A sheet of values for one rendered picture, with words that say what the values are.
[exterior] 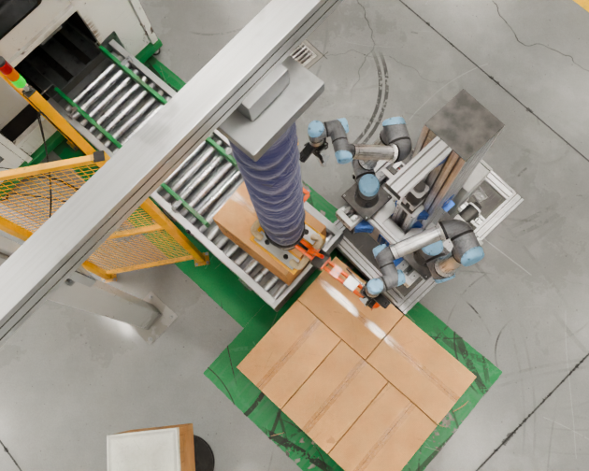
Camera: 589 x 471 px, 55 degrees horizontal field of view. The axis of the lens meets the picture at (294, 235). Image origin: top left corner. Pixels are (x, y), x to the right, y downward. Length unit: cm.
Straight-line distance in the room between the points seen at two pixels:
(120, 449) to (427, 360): 195
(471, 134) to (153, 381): 299
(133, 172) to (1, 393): 369
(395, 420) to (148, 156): 276
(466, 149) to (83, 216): 168
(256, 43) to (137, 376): 339
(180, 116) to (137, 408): 333
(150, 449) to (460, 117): 240
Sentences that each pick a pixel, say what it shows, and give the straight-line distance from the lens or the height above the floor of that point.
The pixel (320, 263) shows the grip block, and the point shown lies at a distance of 311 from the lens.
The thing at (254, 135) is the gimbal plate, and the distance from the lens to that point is 159.
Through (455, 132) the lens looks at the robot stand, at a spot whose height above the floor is 203.
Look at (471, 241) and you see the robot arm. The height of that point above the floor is 168.
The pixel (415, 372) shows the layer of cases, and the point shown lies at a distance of 381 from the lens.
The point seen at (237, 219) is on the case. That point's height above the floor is 95.
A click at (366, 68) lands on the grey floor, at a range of 505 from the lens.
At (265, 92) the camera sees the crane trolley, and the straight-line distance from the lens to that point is 156.
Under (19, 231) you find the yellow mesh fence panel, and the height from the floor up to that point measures 140.
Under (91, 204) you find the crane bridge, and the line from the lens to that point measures 144.
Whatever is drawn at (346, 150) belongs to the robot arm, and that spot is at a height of 185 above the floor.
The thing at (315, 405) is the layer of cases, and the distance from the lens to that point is 377.
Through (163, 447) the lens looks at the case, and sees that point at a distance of 343.
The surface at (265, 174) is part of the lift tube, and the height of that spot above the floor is 248.
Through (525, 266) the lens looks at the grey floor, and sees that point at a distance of 466.
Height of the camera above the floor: 431
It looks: 75 degrees down
